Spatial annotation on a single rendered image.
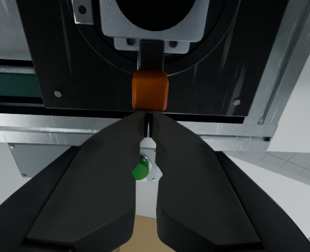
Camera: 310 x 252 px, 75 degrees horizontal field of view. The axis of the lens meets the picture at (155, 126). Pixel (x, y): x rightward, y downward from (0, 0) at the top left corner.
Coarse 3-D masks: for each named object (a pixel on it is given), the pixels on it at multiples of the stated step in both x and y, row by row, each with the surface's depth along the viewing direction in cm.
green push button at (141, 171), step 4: (140, 160) 28; (144, 160) 29; (140, 164) 28; (144, 164) 28; (148, 164) 29; (136, 168) 28; (140, 168) 28; (144, 168) 28; (148, 168) 29; (132, 172) 29; (136, 172) 29; (140, 172) 29; (144, 172) 29; (148, 172) 29; (136, 176) 29; (140, 176) 29; (144, 176) 29
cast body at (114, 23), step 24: (120, 0) 7; (144, 0) 7; (168, 0) 7; (192, 0) 7; (120, 24) 8; (144, 24) 7; (168, 24) 8; (192, 24) 8; (120, 48) 12; (168, 48) 12
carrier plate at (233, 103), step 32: (32, 0) 18; (64, 0) 18; (256, 0) 18; (288, 0) 18; (32, 32) 19; (64, 32) 19; (256, 32) 19; (64, 64) 21; (96, 64) 21; (224, 64) 21; (256, 64) 21; (64, 96) 22; (96, 96) 23; (128, 96) 23; (192, 96) 23; (224, 96) 23
